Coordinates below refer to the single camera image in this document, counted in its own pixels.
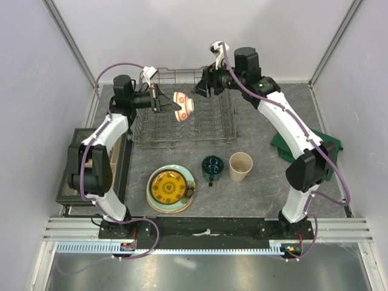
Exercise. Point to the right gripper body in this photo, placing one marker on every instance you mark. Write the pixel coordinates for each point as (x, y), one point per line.
(217, 76)

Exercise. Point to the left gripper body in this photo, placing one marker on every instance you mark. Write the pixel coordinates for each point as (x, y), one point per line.
(153, 91)

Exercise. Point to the white red patterned bowl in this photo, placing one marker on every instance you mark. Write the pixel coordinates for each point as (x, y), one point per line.
(186, 104)

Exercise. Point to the dark green mug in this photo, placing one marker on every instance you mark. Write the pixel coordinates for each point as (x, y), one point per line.
(212, 167)

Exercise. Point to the yellow black patterned plate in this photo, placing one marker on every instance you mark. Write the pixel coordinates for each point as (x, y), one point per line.
(167, 187)

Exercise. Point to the beige plastic cup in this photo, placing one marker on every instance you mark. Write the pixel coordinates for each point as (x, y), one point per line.
(240, 164)

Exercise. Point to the mint green flower plate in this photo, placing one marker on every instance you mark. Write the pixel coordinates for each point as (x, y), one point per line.
(191, 185)

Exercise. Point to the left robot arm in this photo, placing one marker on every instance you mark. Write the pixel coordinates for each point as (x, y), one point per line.
(89, 168)

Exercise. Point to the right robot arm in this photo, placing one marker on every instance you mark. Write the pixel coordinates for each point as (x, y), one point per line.
(267, 97)

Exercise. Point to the green folded cloth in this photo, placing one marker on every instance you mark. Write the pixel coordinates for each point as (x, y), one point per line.
(282, 145)

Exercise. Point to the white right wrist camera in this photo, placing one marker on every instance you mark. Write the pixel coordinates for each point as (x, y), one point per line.
(219, 49)

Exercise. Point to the grey wire dish rack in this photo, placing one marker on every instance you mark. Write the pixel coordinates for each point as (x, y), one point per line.
(213, 123)

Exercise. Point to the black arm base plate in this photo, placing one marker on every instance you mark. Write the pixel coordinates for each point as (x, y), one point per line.
(203, 233)

